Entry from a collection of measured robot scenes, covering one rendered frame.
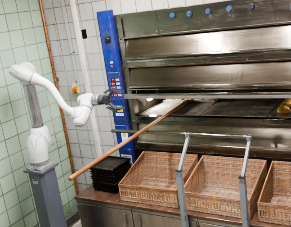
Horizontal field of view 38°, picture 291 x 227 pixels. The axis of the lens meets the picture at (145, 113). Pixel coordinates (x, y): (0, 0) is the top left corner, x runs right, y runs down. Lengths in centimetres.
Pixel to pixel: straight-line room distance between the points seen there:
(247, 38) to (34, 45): 201
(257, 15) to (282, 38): 24
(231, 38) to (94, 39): 131
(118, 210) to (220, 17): 179
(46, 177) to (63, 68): 124
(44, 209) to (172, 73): 155
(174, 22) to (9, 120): 170
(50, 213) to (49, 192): 18
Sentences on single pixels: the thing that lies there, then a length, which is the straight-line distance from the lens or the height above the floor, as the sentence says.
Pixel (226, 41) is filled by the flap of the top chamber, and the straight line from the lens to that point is 333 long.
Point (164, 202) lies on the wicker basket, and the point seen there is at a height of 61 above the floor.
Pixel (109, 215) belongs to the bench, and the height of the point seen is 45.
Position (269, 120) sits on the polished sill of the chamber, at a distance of 337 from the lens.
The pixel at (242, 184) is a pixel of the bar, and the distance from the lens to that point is 294.
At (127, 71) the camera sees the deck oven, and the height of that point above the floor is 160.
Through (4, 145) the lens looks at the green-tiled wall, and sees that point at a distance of 393.
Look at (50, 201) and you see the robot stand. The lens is 358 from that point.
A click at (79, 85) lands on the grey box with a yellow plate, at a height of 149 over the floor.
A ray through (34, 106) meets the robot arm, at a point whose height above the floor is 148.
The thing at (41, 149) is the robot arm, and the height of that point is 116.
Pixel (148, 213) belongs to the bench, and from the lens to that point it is 351.
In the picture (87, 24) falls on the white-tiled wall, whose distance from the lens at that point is 396.
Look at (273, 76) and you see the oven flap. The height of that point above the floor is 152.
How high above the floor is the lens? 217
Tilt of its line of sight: 15 degrees down
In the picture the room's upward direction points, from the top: 8 degrees counter-clockwise
